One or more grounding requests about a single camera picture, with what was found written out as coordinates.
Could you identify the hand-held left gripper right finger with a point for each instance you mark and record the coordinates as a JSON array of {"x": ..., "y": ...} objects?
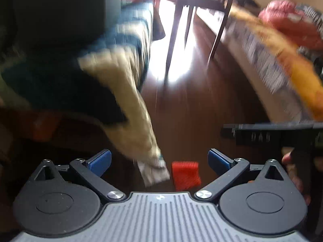
[{"x": 217, "y": 160}]

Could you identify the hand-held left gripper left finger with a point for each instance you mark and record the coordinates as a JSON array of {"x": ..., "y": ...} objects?
[{"x": 100, "y": 161}]

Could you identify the red cloth piece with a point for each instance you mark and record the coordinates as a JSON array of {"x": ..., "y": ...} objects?
[{"x": 186, "y": 175}]

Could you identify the person's right hand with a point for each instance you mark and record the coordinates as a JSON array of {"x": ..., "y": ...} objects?
[{"x": 286, "y": 158}]

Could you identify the cream cloth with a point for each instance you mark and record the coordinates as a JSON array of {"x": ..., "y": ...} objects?
[{"x": 126, "y": 95}]

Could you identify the grey patterned mattress side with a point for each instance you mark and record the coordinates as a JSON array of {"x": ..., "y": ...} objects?
[{"x": 262, "y": 63}]

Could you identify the dark cloth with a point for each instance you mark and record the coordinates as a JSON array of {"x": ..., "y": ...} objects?
[{"x": 50, "y": 63}]

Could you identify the pink red cloth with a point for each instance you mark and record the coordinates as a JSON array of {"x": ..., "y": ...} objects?
[{"x": 290, "y": 22}]

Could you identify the blue striped cloth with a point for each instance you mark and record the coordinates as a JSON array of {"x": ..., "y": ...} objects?
[{"x": 133, "y": 27}]

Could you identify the dark wooden chair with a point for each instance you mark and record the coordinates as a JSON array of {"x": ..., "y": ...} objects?
[{"x": 199, "y": 2}]

